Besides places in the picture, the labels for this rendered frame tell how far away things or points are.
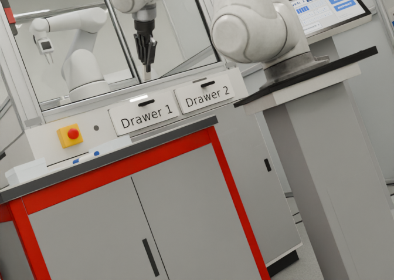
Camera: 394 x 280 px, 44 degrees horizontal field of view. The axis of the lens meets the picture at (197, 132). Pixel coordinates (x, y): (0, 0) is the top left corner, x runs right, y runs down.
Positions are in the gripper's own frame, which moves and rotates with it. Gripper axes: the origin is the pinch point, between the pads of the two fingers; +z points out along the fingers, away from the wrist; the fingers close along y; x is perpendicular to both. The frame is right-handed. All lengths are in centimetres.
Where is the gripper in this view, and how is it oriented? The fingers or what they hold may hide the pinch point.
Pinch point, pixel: (146, 71)
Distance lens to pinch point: 187.2
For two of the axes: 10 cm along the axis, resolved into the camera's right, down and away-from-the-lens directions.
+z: -0.1, 8.7, 4.8
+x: -7.9, 2.9, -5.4
